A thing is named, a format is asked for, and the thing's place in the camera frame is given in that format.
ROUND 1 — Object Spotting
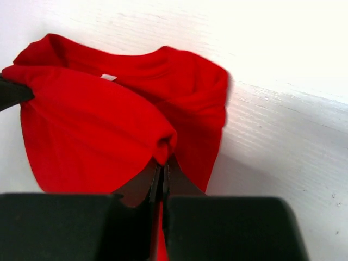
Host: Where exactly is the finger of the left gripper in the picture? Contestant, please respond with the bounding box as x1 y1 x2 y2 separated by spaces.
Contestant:
0 74 34 111

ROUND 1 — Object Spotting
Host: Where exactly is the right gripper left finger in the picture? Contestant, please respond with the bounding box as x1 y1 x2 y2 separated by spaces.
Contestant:
113 160 161 208

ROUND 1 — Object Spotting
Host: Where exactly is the red t-shirt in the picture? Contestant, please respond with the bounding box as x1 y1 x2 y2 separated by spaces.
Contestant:
1 34 231 260

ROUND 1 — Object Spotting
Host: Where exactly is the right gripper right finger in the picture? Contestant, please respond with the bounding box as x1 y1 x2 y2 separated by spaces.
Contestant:
163 156 206 196

